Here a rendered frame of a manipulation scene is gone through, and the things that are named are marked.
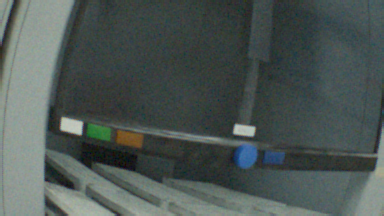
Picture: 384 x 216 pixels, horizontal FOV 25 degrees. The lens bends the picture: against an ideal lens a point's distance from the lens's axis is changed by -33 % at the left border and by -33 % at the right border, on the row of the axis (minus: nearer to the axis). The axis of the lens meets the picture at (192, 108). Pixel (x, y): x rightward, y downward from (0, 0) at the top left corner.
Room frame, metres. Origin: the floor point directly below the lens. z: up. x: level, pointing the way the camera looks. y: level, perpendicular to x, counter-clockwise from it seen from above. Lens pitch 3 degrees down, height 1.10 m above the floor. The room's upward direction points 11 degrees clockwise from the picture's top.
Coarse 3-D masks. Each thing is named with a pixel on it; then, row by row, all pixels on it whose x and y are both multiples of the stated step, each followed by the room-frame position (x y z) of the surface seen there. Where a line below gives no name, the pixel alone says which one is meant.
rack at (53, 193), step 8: (48, 184) 1.45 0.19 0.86; (48, 192) 1.39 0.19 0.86; (56, 192) 1.41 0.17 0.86; (64, 192) 1.44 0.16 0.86; (72, 192) 1.48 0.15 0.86; (80, 192) 1.50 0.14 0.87; (48, 200) 1.47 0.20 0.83; (56, 200) 1.36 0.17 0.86; (64, 200) 1.36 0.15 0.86; (72, 200) 1.39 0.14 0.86; (80, 200) 1.43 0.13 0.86; (88, 200) 1.46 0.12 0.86; (48, 208) 1.42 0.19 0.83; (56, 208) 1.45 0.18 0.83; (64, 208) 1.32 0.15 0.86; (72, 208) 1.31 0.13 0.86; (80, 208) 1.35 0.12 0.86; (88, 208) 1.38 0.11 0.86; (96, 208) 1.40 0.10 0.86; (104, 208) 1.42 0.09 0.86
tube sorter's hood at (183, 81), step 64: (128, 0) 1.36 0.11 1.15; (192, 0) 1.40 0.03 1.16; (256, 0) 1.45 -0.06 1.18; (320, 0) 1.51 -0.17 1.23; (64, 64) 1.32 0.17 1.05; (128, 64) 1.37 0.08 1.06; (192, 64) 1.41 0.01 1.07; (256, 64) 1.45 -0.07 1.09; (320, 64) 1.51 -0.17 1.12; (128, 128) 1.37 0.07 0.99; (192, 128) 1.42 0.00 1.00; (256, 128) 1.46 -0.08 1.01; (320, 128) 1.52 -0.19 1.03
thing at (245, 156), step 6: (246, 144) 1.43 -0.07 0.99; (240, 150) 1.43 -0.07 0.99; (246, 150) 1.43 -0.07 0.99; (252, 150) 1.43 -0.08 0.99; (234, 156) 1.43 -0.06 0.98; (240, 156) 1.43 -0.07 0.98; (246, 156) 1.43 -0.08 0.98; (252, 156) 1.43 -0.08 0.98; (234, 162) 1.43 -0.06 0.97; (240, 162) 1.43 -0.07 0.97; (246, 162) 1.43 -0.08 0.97; (252, 162) 1.44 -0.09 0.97
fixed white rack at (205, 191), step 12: (168, 180) 2.03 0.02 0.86; (180, 180) 2.06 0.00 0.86; (192, 192) 1.95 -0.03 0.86; (204, 192) 1.93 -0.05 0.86; (216, 192) 1.95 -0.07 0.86; (228, 192) 1.98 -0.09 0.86; (240, 192) 2.00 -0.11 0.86; (216, 204) 1.87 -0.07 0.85; (228, 204) 1.84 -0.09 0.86; (240, 204) 1.81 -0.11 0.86; (252, 204) 1.83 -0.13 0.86; (264, 204) 1.84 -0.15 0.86; (276, 204) 1.84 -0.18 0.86
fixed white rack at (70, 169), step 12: (48, 156) 1.81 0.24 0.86; (60, 156) 1.89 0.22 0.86; (48, 168) 1.91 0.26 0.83; (60, 168) 1.74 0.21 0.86; (72, 168) 1.78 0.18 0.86; (84, 168) 1.84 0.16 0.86; (60, 180) 1.81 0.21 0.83; (72, 180) 1.68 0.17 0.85; (84, 180) 1.67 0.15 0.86; (96, 180) 1.72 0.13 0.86; (84, 192) 1.65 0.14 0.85
